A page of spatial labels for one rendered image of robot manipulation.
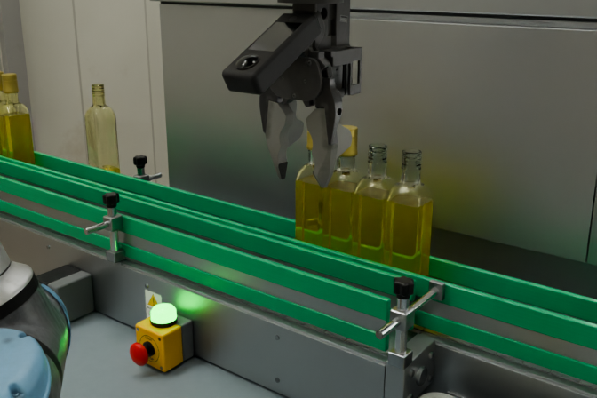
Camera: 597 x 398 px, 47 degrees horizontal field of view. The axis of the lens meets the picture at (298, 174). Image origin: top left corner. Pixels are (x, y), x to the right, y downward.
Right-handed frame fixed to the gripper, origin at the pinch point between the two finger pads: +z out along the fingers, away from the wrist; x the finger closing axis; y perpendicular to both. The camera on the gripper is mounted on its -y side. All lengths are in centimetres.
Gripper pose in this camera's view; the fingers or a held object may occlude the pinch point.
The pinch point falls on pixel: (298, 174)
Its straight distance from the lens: 77.8
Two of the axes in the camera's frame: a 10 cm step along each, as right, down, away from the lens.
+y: 6.0, -2.2, 7.7
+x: -8.0, -1.7, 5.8
